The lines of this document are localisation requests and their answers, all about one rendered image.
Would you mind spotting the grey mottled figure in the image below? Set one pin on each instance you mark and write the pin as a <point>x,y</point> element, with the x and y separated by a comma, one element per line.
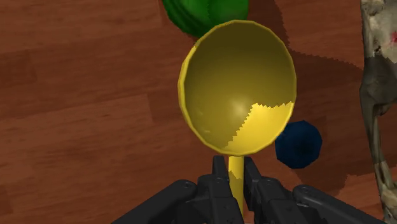
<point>380,77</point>

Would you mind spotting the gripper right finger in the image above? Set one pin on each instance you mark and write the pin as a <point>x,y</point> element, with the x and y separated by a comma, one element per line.
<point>273,195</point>

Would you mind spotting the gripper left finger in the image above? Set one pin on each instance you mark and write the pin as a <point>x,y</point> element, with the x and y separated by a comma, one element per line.
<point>214,192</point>

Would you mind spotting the dark blue ball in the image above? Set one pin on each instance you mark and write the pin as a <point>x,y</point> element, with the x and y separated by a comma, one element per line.
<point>298,144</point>

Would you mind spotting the green round fruit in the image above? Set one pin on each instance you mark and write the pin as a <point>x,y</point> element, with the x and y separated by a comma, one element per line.
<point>201,14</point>

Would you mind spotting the yellow ladle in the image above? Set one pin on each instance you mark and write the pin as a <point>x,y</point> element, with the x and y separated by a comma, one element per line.
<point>237,86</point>

